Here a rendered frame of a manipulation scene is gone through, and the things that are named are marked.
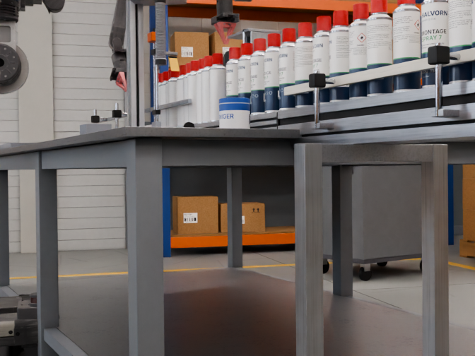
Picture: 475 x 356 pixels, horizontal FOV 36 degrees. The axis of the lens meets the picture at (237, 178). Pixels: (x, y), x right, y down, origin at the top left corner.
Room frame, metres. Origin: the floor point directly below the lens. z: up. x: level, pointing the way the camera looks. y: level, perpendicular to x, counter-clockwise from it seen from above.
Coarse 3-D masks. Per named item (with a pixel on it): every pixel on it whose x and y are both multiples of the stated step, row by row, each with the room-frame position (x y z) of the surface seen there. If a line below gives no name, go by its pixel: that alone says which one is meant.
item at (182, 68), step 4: (180, 68) 2.37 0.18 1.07; (184, 68) 2.37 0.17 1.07; (180, 72) 2.37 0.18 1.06; (184, 72) 2.37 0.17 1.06; (180, 76) 2.37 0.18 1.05; (180, 80) 2.36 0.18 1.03; (180, 84) 2.36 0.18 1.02; (180, 88) 2.36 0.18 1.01; (180, 92) 2.36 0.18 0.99; (180, 96) 2.36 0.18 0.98; (180, 108) 2.36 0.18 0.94; (180, 112) 2.36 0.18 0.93; (180, 116) 2.36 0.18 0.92; (180, 120) 2.36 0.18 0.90; (180, 124) 2.36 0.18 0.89
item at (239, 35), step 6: (246, 30) 2.08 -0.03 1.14; (252, 30) 2.07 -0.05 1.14; (258, 30) 2.08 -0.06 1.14; (264, 30) 2.09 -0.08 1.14; (270, 30) 2.10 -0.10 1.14; (276, 30) 2.11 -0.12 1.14; (228, 36) 2.18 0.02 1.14; (234, 36) 2.15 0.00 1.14; (240, 36) 2.15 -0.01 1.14; (246, 36) 2.15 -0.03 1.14
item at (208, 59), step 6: (204, 60) 2.19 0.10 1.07; (210, 60) 2.18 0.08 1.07; (204, 66) 2.19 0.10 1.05; (210, 66) 2.18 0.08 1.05; (204, 72) 2.18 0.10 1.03; (204, 78) 2.18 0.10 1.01; (204, 84) 2.18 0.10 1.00; (204, 90) 2.18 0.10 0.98; (204, 96) 2.18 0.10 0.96; (204, 102) 2.18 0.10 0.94; (204, 108) 2.18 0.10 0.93; (204, 114) 2.18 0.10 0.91; (204, 120) 2.18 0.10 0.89
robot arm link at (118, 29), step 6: (120, 0) 2.98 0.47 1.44; (120, 6) 2.98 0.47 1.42; (120, 12) 2.98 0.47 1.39; (114, 18) 2.99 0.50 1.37; (120, 18) 2.99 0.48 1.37; (114, 24) 2.98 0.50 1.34; (120, 24) 2.98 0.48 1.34; (114, 30) 2.97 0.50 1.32; (120, 30) 2.98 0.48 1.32; (114, 36) 2.98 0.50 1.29; (120, 36) 2.98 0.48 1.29; (108, 42) 3.03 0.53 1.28
